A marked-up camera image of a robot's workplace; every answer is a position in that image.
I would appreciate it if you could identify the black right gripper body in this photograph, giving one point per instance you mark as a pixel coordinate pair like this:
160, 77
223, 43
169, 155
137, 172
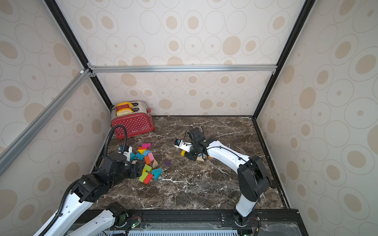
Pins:
191, 153

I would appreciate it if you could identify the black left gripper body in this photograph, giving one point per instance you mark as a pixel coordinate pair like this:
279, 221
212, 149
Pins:
135, 169

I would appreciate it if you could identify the teal triangular block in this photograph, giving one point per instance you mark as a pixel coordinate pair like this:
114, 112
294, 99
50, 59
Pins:
156, 175
132, 157

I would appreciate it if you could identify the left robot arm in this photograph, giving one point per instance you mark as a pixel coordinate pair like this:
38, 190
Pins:
84, 192

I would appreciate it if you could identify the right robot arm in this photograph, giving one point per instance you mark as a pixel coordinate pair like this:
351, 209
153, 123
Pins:
253, 176

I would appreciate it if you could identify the lime green block lower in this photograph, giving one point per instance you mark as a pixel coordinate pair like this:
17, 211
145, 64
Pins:
143, 176

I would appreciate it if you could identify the lime green block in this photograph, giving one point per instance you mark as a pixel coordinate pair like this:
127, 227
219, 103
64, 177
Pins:
143, 176
148, 168

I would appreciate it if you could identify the lime green block upper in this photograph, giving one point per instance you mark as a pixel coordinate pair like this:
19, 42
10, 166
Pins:
148, 168

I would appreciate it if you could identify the teal rectangular block upper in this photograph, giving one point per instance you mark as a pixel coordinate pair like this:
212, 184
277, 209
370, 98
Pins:
139, 156

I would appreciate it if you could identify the teal rectangular block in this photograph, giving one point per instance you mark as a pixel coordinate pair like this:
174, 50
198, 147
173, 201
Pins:
156, 171
139, 156

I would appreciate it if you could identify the orange-red rectangular block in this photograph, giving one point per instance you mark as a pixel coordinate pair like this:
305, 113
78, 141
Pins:
147, 160

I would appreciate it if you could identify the red rectangular block lower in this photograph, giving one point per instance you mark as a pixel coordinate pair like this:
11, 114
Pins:
148, 178

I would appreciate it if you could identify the teal rectangular block lower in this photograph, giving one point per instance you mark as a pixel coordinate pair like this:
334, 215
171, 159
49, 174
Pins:
156, 171

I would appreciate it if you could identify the light blue triangular block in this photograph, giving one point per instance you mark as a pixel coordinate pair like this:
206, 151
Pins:
146, 152

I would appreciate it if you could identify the yellow triangular block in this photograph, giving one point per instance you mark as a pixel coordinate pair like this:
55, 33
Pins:
141, 151

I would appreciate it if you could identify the pink rectangular block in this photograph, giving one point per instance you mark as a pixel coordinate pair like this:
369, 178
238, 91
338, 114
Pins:
151, 157

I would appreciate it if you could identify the natural wood triangular block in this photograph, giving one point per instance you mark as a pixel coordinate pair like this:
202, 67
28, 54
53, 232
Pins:
155, 164

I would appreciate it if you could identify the magenta rectangular block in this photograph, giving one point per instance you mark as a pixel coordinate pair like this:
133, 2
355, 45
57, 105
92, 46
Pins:
146, 145

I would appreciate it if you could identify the red polka dot toy toaster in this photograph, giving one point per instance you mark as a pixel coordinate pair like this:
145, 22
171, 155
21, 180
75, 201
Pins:
137, 123

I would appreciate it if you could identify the toy bread slice front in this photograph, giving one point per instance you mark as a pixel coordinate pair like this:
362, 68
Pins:
123, 112

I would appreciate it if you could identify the toy bread slice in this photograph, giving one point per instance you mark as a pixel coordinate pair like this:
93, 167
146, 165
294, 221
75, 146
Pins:
123, 112
125, 105

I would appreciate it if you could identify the toy bread slice rear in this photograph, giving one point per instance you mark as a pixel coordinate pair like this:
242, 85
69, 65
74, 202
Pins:
125, 105

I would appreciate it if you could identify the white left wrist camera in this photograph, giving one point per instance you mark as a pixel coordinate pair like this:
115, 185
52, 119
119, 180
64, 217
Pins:
126, 152

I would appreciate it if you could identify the silver aluminium rail back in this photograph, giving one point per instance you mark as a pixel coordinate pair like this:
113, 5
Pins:
182, 68

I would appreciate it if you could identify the silver aluminium rail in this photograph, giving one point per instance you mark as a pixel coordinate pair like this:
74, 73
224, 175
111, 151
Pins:
22, 141
182, 68

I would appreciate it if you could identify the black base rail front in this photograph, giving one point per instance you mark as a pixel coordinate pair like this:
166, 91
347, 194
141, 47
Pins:
220, 222

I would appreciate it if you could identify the silver aluminium rail left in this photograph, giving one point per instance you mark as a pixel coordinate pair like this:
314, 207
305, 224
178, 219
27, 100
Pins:
22, 141

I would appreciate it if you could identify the black corner frame post right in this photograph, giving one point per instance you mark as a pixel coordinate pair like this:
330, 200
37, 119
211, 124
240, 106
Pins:
299, 23

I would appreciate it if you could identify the black corner frame post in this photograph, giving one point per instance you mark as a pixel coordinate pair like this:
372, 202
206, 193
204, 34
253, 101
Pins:
77, 49
299, 23

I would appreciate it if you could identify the black corner frame post left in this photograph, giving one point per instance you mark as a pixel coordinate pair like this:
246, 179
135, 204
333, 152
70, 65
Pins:
77, 49

